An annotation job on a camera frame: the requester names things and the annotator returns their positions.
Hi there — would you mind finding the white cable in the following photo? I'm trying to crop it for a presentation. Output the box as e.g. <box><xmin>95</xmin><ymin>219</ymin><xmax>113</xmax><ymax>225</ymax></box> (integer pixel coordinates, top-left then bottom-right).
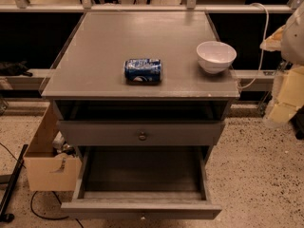
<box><xmin>237</xmin><ymin>2</ymin><xmax>271</xmax><ymax>91</ymax></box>

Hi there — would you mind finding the grey upper drawer with knob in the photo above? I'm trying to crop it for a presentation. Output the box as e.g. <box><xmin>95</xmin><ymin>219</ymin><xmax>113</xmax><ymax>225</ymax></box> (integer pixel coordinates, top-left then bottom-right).
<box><xmin>57</xmin><ymin>121</ymin><xmax>225</xmax><ymax>146</ymax></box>

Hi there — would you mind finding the black bar on floor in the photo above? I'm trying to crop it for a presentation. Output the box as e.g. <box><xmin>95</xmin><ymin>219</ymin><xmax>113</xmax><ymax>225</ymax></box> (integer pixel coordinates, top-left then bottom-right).
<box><xmin>0</xmin><ymin>144</ymin><xmax>29</xmax><ymax>223</ymax></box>

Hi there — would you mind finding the grey bottom drawer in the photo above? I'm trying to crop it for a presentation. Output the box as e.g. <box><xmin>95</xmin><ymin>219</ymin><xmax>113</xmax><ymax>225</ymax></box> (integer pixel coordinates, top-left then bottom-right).
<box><xmin>62</xmin><ymin>146</ymin><xmax>221</xmax><ymax>220</ymax></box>

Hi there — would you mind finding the black object on rail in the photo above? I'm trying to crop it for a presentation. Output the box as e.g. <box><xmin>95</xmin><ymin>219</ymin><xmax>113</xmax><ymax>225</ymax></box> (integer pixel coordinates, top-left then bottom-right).
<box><xmin>0</xmin><ymin>61</ymin><xmax>32</xmax><ymax>77</ymax></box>

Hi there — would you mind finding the grey wooden drawer cabinet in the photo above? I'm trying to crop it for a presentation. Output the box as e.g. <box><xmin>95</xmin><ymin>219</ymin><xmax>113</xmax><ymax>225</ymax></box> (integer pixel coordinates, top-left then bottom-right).
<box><xmin>41</xmin><ymin>10</ymin><xmax>240</xmax><ymax>166</ymax></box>

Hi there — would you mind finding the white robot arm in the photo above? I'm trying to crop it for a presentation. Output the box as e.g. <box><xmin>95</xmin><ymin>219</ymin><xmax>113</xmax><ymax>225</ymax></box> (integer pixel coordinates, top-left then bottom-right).
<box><xmin>260</xmin><ymin>3</ymin><xmax>304</xmax><ymax>127</ymax></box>

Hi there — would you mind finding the white bowl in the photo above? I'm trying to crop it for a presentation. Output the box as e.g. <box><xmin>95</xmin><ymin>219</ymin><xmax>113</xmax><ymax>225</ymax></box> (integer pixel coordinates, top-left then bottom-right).
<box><xmin>197</xmin><ymin>41</ymin><xmax>237</xmax><ymax>74</ymax></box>

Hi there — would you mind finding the cardboard box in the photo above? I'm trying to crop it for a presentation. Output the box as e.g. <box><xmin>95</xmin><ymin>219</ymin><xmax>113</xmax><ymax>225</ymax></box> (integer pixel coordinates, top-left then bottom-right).
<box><xmin>24</xmin><ymin>105</ymin><xmax>82</xmax><ymax>191</ymax></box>

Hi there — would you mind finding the blue soda can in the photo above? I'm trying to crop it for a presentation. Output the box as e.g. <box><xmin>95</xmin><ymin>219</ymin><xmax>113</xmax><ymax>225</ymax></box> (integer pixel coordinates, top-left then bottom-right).
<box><xmin>123</xmin><ymin>58</ymin><xmax>162</xmax><ymax>83</ymax></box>

